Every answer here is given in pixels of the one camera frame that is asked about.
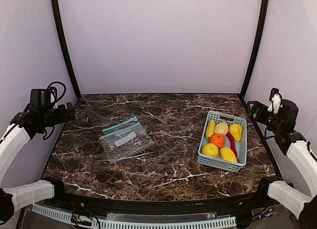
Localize round yellow lemon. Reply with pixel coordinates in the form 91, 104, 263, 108
202, 143, 219, 157

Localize clear zip bag blue zipper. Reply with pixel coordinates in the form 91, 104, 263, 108
100, 122, 154, 164

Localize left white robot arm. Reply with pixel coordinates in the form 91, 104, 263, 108
0, 102, 75, 225

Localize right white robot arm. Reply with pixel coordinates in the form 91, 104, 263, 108
246, 90, 317, 229

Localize red chili pepper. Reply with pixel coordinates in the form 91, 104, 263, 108
226, 133, 239, 163

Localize pale yellow potato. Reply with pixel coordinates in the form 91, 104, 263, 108
214, 122, 229, 137

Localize light blue plastic basket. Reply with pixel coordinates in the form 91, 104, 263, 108
197, 111, 247, 172

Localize orange fruit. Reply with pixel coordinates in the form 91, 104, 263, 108
209, 134, 225, 149

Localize yellow fruit back left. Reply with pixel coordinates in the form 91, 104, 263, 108
205, 119, 215, 139

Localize yellow mango front right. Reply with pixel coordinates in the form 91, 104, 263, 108
219, 147, 238, 163

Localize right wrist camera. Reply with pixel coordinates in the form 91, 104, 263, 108
267, 88, 283, 115

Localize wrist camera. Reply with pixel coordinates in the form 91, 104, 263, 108
30, 88, 56, 106
267, 88, 283, 115

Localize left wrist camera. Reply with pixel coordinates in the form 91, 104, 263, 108
30, 88, 56, 106

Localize black front table rail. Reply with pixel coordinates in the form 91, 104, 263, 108
44, 193, 261, 216

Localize black frame post right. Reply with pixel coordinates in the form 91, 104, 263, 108
240, 0, 269, 99

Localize black frame post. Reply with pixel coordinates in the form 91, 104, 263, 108
240, 0, 269, 99
51, 0, 81, 100

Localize black frame post left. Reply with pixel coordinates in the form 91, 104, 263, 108
51, 0, 81, 100

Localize slotted grey cable duct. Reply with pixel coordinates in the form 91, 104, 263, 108
32, 204, 237, 229

